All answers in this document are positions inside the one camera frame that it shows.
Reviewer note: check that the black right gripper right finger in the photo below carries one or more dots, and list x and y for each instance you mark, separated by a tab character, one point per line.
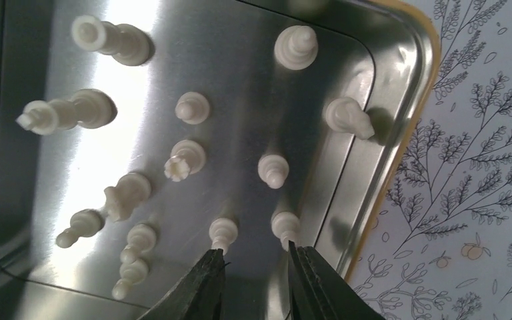
317	291

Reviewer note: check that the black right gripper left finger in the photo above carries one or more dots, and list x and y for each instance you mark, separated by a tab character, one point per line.
197	295

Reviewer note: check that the white chess piece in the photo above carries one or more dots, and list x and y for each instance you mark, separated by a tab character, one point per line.
286	227
122	199
273	170
130	274
87	108
140	239
84	223
296	47
222	233
187	157
125	43
192	108

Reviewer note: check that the floral paper table cover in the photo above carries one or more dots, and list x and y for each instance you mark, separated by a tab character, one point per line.
441	245

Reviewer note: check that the metal tray with wooden rim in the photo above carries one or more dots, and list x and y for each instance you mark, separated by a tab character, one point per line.
136	135

